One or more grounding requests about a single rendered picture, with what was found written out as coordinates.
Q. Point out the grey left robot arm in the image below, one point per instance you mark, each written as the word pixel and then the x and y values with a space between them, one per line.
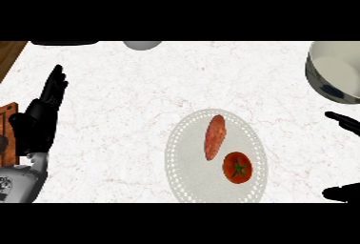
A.
pixel 21 182

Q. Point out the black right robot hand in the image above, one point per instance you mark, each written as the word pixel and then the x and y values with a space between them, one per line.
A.
pixel 347 122

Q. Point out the reddish brown sweet potato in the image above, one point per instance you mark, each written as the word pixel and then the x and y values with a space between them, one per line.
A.
pixel 216 136

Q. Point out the grey metal bowl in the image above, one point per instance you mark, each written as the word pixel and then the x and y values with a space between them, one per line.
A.
pixel 340 71

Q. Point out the grey round object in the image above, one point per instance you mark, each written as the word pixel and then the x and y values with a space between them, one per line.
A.
pixel 142 44

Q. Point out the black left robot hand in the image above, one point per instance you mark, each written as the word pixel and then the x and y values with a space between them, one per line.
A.
pixel 36 127

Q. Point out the round white lace placemat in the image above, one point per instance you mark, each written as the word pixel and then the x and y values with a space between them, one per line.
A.
pixel 195 171

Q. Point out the brown wooden surface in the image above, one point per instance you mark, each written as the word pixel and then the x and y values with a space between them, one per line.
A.
pixel 8 54

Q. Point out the brown wooden cutting board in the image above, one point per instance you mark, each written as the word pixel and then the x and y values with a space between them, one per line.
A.
pixel 6 136

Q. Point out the flat black object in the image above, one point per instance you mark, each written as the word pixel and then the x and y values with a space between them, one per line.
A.
pixel 64 43

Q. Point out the red tomato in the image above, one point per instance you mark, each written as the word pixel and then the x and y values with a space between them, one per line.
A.
pixel 237 167

